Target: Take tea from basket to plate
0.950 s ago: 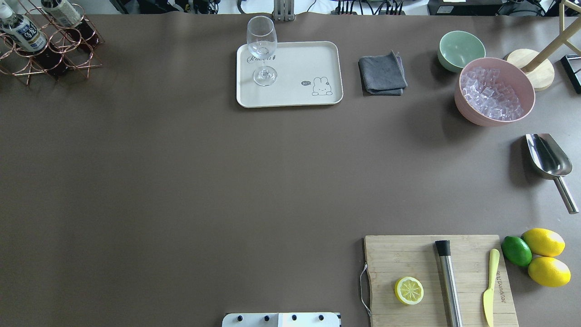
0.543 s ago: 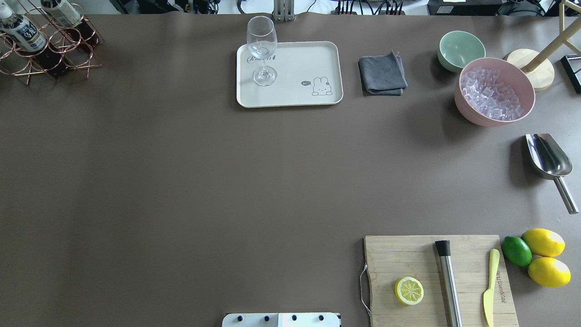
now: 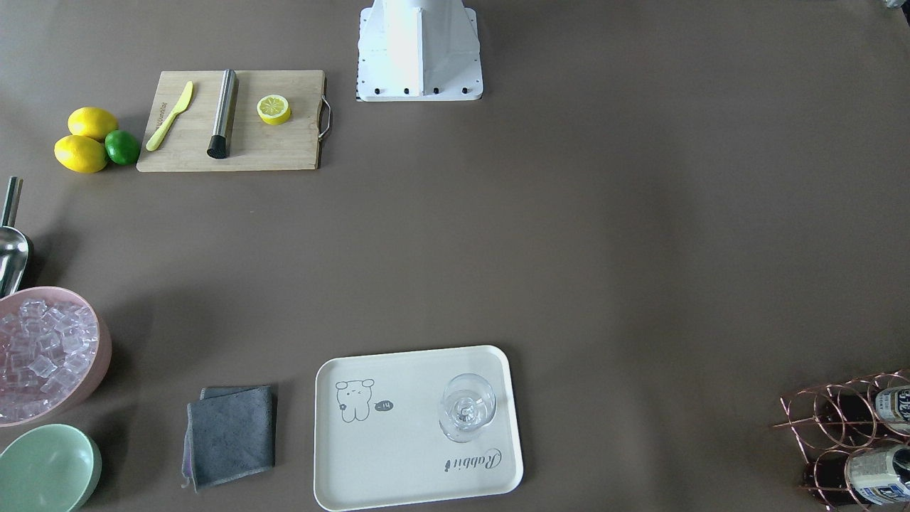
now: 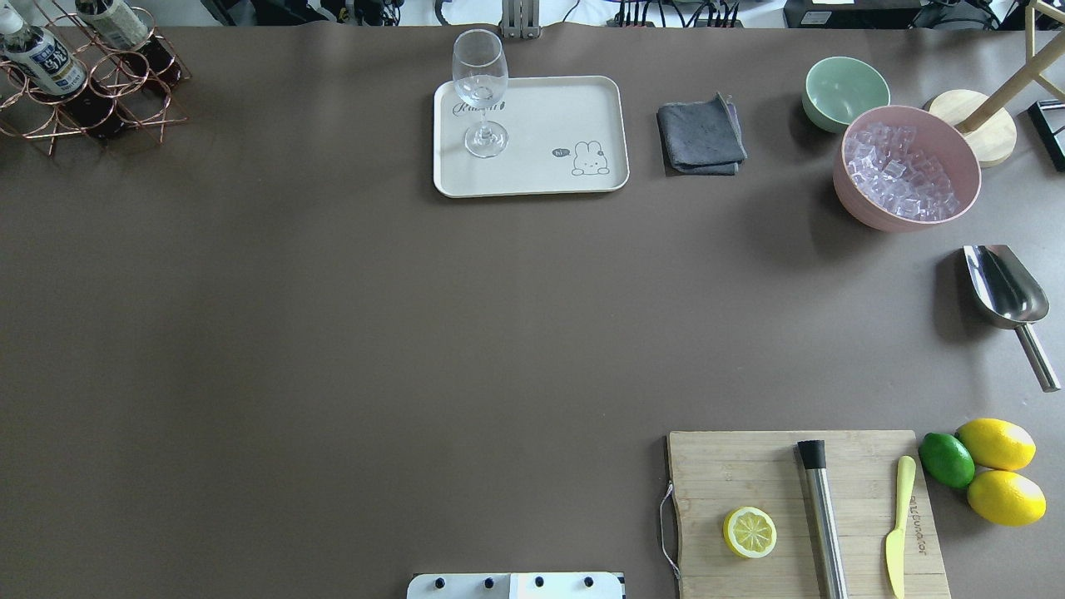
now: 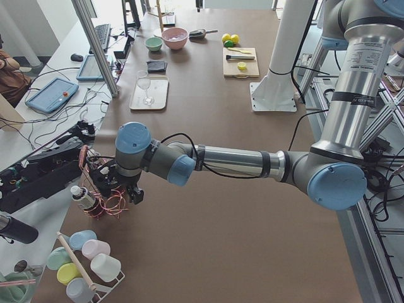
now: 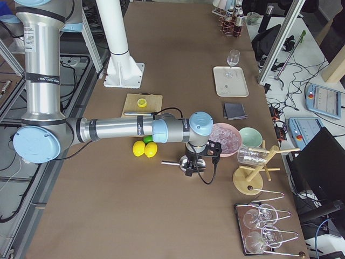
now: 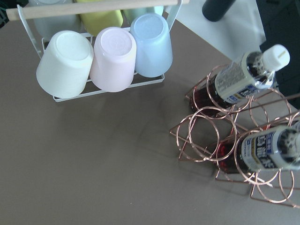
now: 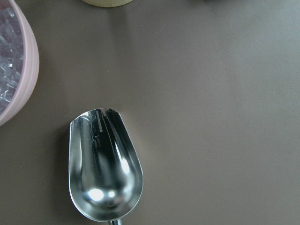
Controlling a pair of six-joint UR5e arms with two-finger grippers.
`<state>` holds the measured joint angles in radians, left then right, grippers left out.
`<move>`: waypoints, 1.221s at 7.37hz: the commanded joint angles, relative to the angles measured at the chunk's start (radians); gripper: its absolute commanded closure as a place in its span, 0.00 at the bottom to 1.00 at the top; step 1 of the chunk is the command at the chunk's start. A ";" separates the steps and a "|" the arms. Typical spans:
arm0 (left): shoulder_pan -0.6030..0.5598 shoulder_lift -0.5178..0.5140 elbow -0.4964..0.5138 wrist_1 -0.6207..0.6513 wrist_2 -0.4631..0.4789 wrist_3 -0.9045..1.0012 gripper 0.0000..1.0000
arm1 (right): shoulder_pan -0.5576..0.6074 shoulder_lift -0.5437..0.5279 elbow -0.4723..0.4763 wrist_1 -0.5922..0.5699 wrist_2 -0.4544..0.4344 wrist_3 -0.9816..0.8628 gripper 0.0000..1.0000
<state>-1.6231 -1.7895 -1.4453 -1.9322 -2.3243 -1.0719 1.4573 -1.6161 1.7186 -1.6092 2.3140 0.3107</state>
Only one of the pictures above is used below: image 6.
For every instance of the black thermos bottle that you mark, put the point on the black thermos bottle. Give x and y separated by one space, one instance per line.
266 19

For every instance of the blue teach pendant far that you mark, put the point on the blue teach pendant far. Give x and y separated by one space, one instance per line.
323 100

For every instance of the copper wire bottle basket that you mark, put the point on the copper wire bottle basket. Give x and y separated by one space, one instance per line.
232 23

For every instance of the black laptop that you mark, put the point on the black laptop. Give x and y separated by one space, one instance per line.
319 167

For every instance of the pink bowl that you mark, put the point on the pink bowl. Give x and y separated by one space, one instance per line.
228 126

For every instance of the yellow lemon far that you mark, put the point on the yellow lemon far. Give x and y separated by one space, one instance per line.
150 149

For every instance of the steel ice scoop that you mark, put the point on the steel ice scoop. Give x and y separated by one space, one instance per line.
187 165

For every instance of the upside-down wine glass lower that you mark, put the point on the upside-down wine glass lower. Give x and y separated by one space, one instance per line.
265 241

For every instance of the black bag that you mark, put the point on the black bag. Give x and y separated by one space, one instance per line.
263 42

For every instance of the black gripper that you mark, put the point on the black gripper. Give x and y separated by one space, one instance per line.
192 156

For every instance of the tea bottle white cap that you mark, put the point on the tea bottle white cap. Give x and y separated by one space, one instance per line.
228 18

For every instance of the clear ice cubes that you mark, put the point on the clear ice cubes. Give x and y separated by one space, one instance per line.
229 141

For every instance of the blue teach pendant near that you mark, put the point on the blue teach pendant near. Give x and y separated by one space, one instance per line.
303 130

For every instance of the blue teach pendant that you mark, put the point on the blue teach pendant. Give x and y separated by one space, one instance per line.
323 100
303 130

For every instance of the grey folded cloth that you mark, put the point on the grey folded cloth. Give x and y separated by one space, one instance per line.
233 111

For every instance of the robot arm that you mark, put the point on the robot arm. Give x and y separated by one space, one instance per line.
46 132

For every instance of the steel muddler black tip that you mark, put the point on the steel muddler black tip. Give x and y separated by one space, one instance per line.
131 113

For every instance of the clear wine glass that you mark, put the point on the clear wine glass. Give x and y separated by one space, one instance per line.
232 60

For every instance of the green lime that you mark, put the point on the green lime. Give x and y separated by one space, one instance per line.
147 139

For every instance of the wooden glass drying stand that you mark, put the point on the wooden glass drying stand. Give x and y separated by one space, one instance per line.
247 178

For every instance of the bamboo cutting board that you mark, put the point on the bamboo cutting board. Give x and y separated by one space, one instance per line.
154 103

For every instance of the clear mason jar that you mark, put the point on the clear mason jar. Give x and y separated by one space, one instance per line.
254 156

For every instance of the green bowl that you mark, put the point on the green bowl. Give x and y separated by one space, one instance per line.
251 137

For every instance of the yellow lemon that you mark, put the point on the yellow lemon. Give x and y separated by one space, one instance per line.
138 148
150 149

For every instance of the half lemon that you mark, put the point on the half lemon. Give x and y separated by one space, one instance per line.
142 102

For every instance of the upside-down wine glass upper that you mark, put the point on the upside-down wine glass upper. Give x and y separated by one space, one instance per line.
260 216

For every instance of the aluminium frame post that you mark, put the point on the aluminium frame post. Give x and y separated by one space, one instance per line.
280 39

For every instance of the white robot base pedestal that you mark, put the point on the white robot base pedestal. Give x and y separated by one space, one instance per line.
122 71

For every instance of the cream rabbit tray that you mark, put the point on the cream rabbit tray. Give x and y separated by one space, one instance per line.
230 82

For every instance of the black glass tray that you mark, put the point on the black glass tray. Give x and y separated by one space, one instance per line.
240 210

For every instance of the yellow lemon near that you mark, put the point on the yellow lemon near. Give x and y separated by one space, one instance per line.
138 148

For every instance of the upside-down wine glass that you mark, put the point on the upside-down wine glass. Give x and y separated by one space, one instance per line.
260 216
265 241

